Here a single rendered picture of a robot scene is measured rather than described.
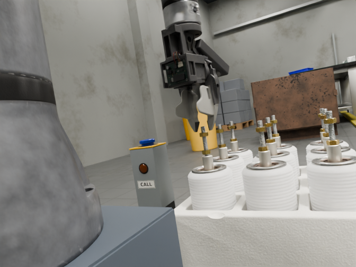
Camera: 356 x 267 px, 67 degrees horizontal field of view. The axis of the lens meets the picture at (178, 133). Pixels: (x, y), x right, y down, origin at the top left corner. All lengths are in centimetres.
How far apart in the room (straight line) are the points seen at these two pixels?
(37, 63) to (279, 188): 44
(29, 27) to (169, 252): 17
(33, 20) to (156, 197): 54
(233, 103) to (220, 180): 552
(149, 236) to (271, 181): 36
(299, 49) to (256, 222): 723
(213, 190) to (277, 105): 235
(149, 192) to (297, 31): 725
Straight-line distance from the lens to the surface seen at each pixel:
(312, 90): 289
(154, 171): 65
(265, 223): 51
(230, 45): 804
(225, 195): 56
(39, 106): 17
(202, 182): 54
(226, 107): 609
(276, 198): 52
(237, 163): 66
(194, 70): 53
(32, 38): 18
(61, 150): 17
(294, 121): 286
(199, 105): 52
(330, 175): 51
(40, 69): 18
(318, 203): 53
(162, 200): 67
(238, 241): 53
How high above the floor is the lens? 36
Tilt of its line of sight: 2 degrees down
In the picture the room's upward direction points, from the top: 9 degrees counter-clockwise
